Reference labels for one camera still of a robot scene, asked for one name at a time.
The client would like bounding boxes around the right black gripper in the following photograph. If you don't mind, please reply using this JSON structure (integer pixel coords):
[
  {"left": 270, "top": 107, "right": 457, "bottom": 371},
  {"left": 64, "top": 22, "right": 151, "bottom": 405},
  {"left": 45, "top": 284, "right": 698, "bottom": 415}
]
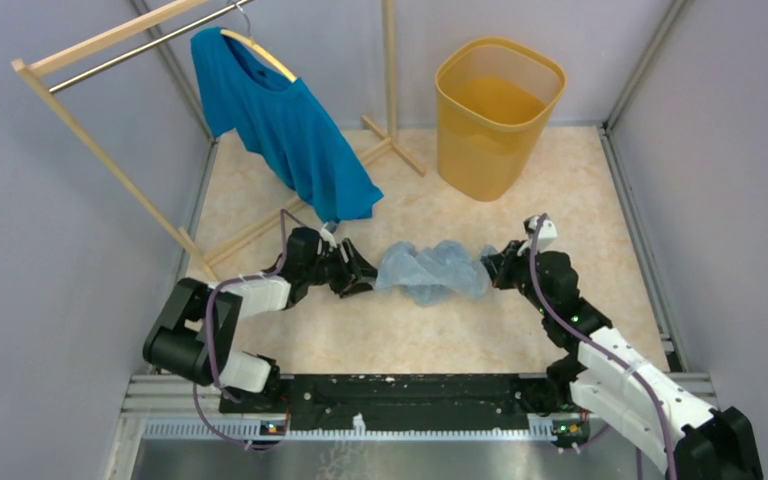
[{"left": 482, "top": 240, "right": 553, "bottom": 317}]

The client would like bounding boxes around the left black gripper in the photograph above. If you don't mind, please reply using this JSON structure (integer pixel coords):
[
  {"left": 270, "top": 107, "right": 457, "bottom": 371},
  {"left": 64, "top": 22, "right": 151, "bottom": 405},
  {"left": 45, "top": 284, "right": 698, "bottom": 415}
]
[{"left": 304, "top": 238, "right": 385, "bottom": 299}]

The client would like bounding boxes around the light blue plastic trash bag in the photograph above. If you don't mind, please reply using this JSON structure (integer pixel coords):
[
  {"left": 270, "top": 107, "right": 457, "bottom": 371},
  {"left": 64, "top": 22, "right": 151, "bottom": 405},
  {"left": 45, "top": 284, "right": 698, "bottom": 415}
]
[{"left": 374, "top": 240, "right": 490, "bottom": 307}]

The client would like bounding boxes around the yellow mesh trash bin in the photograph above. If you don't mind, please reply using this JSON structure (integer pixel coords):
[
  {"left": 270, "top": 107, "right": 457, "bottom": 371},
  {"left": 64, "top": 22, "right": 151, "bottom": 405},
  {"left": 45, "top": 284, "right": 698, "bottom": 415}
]
[{"left": 435, "top": 36, "right": 567, "bottom": 202}]

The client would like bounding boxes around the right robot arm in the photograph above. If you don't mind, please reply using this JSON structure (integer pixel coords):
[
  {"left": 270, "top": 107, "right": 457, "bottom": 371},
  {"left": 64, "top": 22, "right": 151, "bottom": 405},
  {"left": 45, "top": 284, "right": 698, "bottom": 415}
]
[{"left": 481, "top": 241, "right": 764, "bottom": 479}]

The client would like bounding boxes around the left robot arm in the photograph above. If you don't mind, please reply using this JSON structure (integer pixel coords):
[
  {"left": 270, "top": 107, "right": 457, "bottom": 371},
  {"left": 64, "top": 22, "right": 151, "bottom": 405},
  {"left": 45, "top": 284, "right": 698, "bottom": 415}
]
[{"left": 142, "top": 227, "right": 378, "bottom": 414}]

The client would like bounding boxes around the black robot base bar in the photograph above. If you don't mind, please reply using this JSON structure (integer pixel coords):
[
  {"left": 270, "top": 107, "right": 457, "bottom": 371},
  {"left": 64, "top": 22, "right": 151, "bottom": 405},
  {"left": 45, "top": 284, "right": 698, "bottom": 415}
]
[{"left": 219, "top": 374, "right": 594, "bottom": 437}]

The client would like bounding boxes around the blue t-shirt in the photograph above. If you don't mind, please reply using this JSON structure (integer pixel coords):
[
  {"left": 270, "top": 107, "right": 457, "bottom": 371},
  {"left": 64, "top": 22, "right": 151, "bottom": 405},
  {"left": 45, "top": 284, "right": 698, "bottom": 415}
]
[{"left": 190, "top": 27, "right": 384, "bottom": 222}]

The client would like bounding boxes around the wooden clothes hanger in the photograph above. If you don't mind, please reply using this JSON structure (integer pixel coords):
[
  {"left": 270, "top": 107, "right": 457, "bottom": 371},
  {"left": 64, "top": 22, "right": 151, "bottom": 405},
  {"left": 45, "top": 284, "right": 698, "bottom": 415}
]
[{"left": 220, "top": 1, "right": 298, "bottom": 83}]

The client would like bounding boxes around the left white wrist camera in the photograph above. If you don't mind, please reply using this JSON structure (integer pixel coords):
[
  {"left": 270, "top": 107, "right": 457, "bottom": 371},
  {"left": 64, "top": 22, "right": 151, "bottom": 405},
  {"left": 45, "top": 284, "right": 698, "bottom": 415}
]
[{"left": 319, "top": 221, "right": 339, "bottom": 249}]

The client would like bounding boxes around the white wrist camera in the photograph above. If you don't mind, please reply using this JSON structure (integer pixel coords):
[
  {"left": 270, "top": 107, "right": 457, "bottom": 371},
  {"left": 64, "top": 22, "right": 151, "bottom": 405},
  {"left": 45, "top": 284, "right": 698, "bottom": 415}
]
[
  {"left": 518, "top": 214, "right": 558, "bottom": 256},
  {"left": 319, "top": 221, "right": 339, "bottom": 249}
]

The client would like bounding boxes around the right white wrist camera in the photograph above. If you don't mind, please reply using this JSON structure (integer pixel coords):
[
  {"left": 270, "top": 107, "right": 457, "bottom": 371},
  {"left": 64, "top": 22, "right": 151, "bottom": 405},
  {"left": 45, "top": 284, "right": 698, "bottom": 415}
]
[{"left": 518, "top": 214, "right": 558, "bottom": 256}]

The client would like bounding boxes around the white toothed cable duct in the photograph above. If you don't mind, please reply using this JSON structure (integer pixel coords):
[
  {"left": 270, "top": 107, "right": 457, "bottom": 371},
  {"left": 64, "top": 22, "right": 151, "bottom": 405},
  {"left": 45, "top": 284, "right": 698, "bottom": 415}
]
[{"left": 143, "top": 414, "right": 558, "bottom": 442}]

